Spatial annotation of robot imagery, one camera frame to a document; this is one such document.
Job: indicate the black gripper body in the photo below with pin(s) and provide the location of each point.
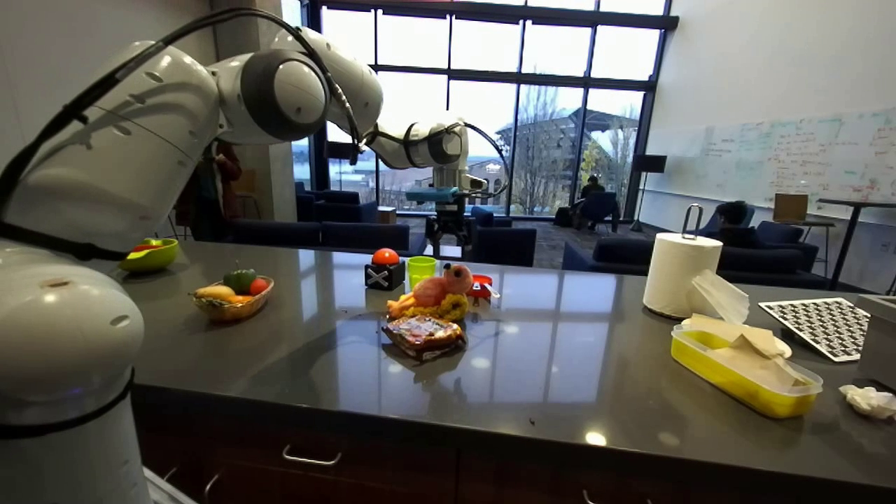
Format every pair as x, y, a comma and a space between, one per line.
449, 217

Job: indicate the orange plush toy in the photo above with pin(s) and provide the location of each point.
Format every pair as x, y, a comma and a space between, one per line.
442, 284

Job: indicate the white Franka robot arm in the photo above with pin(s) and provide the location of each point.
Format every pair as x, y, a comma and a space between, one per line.
122, 150

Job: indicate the small red toy tomato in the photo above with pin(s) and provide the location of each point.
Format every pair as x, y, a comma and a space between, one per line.
258, 287

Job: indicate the green toy bell pepper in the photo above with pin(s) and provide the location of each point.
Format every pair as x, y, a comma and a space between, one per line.
238, 281

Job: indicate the orange toy food piece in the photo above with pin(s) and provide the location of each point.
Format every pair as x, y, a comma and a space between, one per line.
150, 246

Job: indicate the green plastic cup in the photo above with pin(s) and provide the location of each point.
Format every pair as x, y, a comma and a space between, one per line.
421, 270

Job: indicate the dark blue armchair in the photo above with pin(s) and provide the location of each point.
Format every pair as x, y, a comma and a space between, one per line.
504, 245

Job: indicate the red ball on cube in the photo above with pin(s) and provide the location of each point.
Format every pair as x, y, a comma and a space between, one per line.
385, 259

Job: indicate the black cube with white X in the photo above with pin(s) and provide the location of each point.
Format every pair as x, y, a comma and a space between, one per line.
385, 274

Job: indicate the long dark blue sofa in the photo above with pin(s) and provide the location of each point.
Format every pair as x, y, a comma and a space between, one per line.
353, 227

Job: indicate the seated person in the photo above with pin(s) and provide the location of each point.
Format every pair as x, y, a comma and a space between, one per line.
595, 196

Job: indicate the black screen on stand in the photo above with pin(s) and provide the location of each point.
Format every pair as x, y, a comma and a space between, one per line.
652, 162

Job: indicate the woven wicker basket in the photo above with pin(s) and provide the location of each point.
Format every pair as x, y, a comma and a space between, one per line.
232, 309

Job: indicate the white paper towel roll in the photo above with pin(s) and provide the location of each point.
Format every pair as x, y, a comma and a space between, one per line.
676, 274

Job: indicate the standing person dark clothes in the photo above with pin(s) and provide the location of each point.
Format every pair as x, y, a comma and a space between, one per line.
213, 190

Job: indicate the dark wood counter cabinet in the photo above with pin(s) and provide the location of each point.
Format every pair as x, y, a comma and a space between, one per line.
522, 477

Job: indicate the clear plastic lid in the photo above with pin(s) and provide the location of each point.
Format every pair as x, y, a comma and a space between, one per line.
718, 298

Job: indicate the beige folded napkin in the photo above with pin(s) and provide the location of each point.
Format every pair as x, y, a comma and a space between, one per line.
736, 337

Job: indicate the yellow sponge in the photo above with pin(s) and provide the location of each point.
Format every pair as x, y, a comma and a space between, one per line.
728, 378

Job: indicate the dark sofa with low back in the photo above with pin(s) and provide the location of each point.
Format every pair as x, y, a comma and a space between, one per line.
764, 255

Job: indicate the wooden chair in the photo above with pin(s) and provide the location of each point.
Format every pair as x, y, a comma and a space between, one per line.
790, 211

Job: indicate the black white checkerboard sheet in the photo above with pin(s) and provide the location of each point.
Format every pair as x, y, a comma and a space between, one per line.
820, 325

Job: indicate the dark round table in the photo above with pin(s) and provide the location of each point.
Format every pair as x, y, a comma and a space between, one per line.
854, 203

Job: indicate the grey metal box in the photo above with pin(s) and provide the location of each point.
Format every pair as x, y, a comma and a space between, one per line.
882, 346

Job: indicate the crumpled white tissue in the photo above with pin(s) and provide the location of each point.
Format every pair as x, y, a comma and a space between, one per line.
868, 400

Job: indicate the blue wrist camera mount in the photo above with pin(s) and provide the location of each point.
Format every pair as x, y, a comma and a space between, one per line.
434, 196

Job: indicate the black window frame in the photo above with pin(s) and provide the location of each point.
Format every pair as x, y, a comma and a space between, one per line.
449, 73

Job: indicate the wall whiteboard with writing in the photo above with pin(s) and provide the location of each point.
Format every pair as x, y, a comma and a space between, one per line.
794, 155

